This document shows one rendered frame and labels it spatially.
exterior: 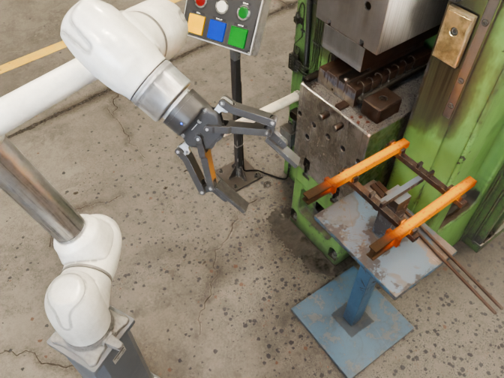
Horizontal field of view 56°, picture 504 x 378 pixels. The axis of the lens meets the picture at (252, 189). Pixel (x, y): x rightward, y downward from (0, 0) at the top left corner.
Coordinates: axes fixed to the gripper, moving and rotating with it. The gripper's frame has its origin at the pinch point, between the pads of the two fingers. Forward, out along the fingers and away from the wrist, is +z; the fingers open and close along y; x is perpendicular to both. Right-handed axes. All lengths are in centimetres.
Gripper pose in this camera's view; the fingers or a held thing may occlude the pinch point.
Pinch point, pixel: (266, 182)
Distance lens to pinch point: 82.0
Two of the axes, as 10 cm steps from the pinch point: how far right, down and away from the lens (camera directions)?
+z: 7.4, 6.4, 2.1
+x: -2.0, 5.1, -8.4
